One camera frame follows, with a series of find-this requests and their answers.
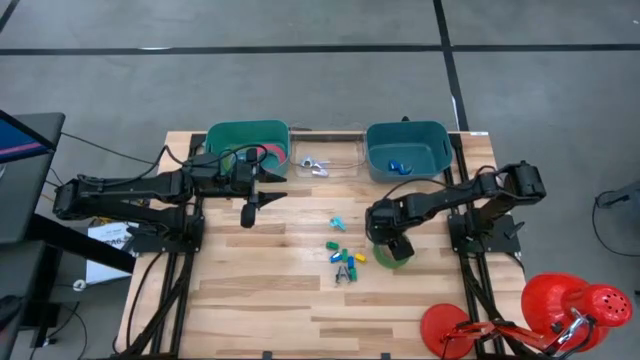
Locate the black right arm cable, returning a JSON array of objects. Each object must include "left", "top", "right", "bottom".
[{"left": 384, "top": 177, "right": 454, "bottom": 201}]

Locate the white printed sheet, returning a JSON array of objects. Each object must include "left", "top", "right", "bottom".
[{"left": 84, "top": 219, "right": 142, "bottom": 286}]

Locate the yellow cable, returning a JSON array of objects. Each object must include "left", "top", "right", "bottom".
[{"left": 92, "top": 212, "right": 126, "bottom": 226}]

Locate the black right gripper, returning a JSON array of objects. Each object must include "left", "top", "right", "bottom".
[{"left": 364, "top": 199, "right": 415, "bottom": 262}]

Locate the red tape roll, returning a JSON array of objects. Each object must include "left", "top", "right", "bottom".
[{"left": 259, "top": 143, "right": 289, "bottom": 169}]

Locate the clear plastic bin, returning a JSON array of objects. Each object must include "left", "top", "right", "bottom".
[{"left": 288, "top": 122, "right": 367, "bottom": 180}]

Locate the dark grey floor stand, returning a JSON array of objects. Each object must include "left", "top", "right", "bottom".
[{"left": 595, "top": 178, "right": 640, "bottom": 211}]

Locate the monitor on left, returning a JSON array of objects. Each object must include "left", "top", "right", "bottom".
[{"left": 0, "top": 112, "right": 66, "bottom": 246}]

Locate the red desk lamp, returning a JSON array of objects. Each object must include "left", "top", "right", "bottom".
[{"left": 419, "top": 271, "right": 634, "bottom": 360}]

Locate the light teal plastic bin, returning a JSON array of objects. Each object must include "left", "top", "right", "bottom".
[{"left": 204, "top": 118, "right": 292, "bottom": 175}]

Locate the computer monitor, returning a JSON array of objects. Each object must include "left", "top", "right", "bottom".
[{"left": 0, "top": 108, "right": 57, "bottom": 164}]

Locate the black office desk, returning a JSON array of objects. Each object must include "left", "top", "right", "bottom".
[{"left": 0, "top": 239, "right": 64, "bottom": 360}]

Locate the dark teal plastic bin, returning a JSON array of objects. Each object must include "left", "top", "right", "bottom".
[{"left": 365, "top": 119, "right": 454, "bottom": 184}]

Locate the black floor cable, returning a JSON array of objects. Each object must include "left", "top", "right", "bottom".
[
  {"left": 591, "top": 189, "right": 640, "bottom": 259},
  {"left": 59, "top": 131, "right": 160, "bottom": 168}
]

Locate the black frame cable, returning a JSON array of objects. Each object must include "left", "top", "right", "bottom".
[{"left": 124, "top": 252, "right": 166, "bottom": 351}]

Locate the black desk beam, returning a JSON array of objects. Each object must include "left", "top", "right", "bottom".
[{"left": 27, "top": 213, "right": 137, "bottom": 275}]

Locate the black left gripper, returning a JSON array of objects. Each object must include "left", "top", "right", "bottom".
[{"left": 222, "top": 148, "right": 289, "bottom": 230}]

